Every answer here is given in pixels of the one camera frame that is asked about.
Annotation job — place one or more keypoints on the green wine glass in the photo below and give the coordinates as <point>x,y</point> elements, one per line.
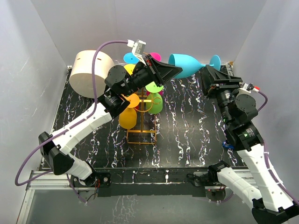
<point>153,93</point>

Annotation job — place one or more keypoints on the blue handled tool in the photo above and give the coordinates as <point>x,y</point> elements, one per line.
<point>227,145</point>

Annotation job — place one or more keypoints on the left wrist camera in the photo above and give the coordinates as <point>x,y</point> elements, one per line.
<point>137,48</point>

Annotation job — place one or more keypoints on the blue wine glass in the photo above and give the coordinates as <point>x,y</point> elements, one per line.
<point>190,65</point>
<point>130,58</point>

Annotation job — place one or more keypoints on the magenta wine glass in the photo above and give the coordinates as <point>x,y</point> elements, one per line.
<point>156,56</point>

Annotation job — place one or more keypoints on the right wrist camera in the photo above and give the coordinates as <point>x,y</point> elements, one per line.
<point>248,89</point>

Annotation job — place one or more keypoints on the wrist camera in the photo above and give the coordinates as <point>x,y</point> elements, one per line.
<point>137,48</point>
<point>248,89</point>

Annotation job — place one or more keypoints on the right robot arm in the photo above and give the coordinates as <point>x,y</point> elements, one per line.
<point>268,199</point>

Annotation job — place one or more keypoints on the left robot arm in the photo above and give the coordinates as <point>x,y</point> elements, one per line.
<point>56,147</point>

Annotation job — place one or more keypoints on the gold wire glass rack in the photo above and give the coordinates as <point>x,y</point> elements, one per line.
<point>145,133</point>

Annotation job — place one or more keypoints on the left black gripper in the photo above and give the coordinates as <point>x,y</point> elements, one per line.
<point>161,72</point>

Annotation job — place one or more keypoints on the white cylindrical container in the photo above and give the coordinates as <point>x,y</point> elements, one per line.
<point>81,75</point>

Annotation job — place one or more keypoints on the orange wine glass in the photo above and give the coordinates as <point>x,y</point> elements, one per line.
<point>129,68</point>
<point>128,118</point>

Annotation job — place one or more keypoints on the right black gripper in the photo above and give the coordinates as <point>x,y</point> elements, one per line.
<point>212,76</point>

